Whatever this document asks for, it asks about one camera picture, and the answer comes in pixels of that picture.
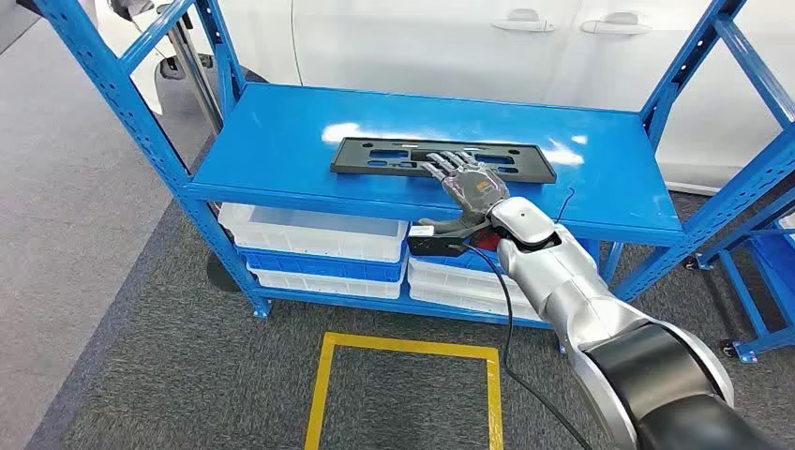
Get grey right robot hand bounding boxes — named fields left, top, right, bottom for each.
left=419, top=150, right=512, bottom=238

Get long black plastic part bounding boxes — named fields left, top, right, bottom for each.
left=329, top=137, right=559, bottom=185

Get blue metal shelf rack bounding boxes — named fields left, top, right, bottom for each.
left=27, top=0, right=795, bottom=330

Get white plastic bin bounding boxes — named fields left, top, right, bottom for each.
left=218, top=202, right=410, bottom=264
left=408, top=282, right=542, bottom=323
left=408, top=257, right=529, bottom=299
left=247, top=261, right=408, bottom=301

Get white car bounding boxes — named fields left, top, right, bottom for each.
left=93, top=0, right=795, bottom=197

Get yellow floor tape square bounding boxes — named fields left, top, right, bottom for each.
left=304, top=332, right=504, bottom=450

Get blue rack on casters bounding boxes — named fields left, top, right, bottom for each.
left=685, top=204, right=795, bottom=365

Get grey metal stand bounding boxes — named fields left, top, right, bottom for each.
left=157, top=6, right=225, bottom=135

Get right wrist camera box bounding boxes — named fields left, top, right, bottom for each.
left=406, top=223, right=492, bottom=259

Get thin black cable tie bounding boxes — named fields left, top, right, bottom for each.
left=554, top=187, right=577, bottom=225

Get black camera cable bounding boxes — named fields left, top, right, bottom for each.
left=459, top=243, right=594, bottom=450

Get white car door handle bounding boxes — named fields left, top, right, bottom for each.
left=580, top=11, right=653, bottom=36
left=490, top=8, right=557, bottom=34

